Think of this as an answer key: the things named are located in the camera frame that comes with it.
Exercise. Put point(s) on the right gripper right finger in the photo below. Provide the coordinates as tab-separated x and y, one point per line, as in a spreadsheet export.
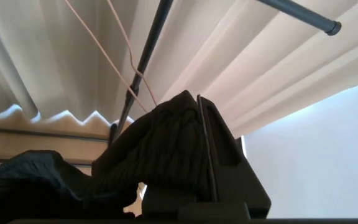
235	180

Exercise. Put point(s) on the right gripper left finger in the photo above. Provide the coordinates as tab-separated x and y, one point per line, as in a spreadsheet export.
166	199

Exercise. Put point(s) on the black garment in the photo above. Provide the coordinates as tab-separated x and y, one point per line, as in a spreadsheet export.
166	149

